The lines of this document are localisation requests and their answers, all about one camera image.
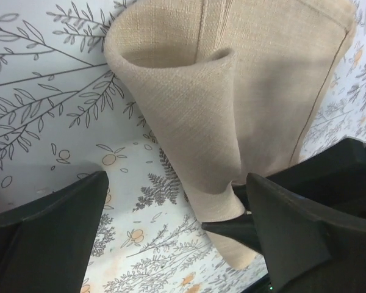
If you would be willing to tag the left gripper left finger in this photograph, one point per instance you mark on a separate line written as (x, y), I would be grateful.
(45, 245)

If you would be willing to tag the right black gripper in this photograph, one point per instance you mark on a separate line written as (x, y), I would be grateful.
(325, 192)

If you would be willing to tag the beige cloth napkin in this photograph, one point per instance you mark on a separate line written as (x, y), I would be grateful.
(228, 87)

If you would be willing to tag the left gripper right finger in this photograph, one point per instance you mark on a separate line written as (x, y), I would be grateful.
(307, 246)

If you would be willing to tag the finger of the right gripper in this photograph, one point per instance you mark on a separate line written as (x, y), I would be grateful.
(240, 229)

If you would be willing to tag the floral tablecloth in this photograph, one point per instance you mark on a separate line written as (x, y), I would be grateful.
(64, 114)

